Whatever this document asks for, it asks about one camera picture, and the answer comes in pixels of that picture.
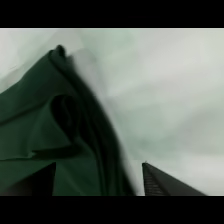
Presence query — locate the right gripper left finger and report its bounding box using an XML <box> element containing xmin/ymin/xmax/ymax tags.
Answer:
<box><xmin>0</xmin><ymin>162</ymin><xmax>57</xmax><ymax>197</ymax></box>

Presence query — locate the green shirt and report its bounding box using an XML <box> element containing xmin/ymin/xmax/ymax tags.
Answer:
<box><xmin>0</xmin><ymin>44</ymin><xmax>138</xmax><ymax>197</ymax></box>

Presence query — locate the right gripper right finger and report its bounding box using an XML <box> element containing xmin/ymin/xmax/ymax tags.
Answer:
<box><xmin>141</xmin><ymin>162</ymin><xmax>207</xmax><ymax>197</ymax></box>

